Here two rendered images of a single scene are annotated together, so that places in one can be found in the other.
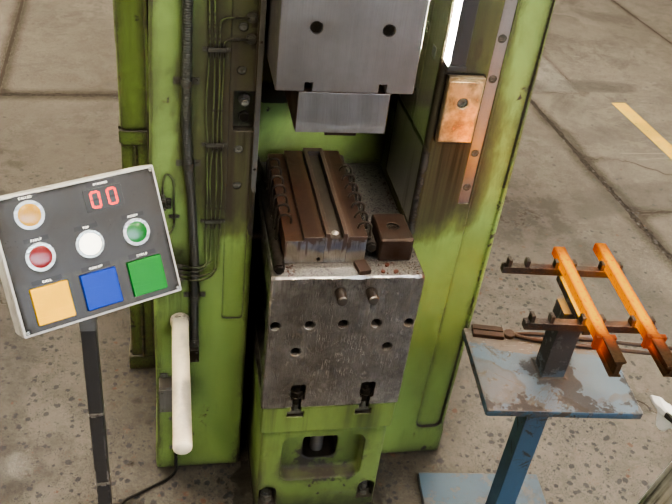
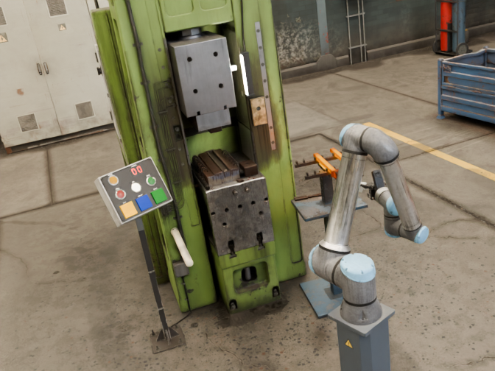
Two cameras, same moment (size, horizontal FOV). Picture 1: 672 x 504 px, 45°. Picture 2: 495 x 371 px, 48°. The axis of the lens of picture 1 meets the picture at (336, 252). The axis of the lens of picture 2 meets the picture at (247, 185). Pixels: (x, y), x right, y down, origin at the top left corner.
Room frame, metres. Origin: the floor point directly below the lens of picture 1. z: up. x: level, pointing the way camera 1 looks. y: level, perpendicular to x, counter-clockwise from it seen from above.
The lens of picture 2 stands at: (-1.52, -0.09, 2.20)
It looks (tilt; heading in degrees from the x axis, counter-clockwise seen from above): 23 degrees down; 0
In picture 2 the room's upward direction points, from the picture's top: 9 degrees counter-clockwise
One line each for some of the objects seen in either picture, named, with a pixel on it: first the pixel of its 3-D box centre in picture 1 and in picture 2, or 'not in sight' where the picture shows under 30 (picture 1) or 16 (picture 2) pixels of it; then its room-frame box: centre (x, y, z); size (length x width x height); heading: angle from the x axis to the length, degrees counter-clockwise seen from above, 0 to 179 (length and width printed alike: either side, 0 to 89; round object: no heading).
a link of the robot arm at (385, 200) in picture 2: not in sight; (392, 203); (0.94, -0.81, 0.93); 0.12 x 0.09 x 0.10; 9
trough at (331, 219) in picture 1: (323, 189); (217, 160); (1.79, 0.05, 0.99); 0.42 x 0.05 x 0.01; 14
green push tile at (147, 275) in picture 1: (146, 275); (158, 196); (1.33, 0.39, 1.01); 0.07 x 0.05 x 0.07; 129
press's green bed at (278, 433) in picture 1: (308, 391); (239, 260); (1.81, 0.03, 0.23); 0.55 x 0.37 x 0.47; 14
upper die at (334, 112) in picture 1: (327, 72); (205, 112); (1.78, 0.08, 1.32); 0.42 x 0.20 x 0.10; 14
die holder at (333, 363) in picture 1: (323, 278); (229, 200); (1.81, 0.03, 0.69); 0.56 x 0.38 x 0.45; 14
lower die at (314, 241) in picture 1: (313, 201); (214, 165); (1.78, 0.08, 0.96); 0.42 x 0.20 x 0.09; 14
